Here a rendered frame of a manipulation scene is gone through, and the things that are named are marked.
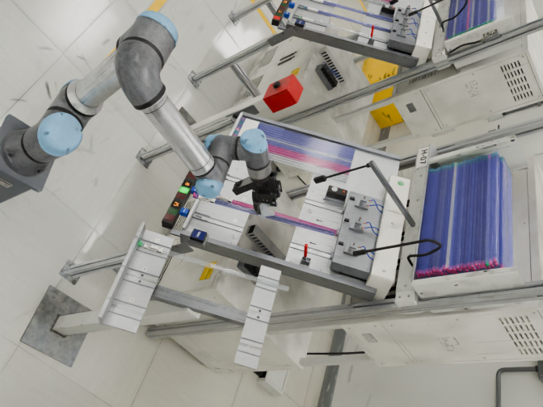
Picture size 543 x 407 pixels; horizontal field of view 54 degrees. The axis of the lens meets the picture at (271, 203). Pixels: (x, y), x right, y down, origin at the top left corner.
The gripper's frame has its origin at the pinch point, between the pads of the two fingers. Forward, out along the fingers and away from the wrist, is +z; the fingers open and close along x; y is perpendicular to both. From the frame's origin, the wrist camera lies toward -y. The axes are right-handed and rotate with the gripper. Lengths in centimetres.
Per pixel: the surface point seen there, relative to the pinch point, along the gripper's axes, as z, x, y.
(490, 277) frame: 1, -12, 74
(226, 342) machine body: 83, -10, -27
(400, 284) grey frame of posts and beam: 19, -7, 48
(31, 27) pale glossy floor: -28, 68, -127
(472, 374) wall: 165, 40, 90
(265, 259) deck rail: 12.3, -10.1, 2.3
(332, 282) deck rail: 19.5, -10.1, 25.6
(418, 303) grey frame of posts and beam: 18, -13, 54
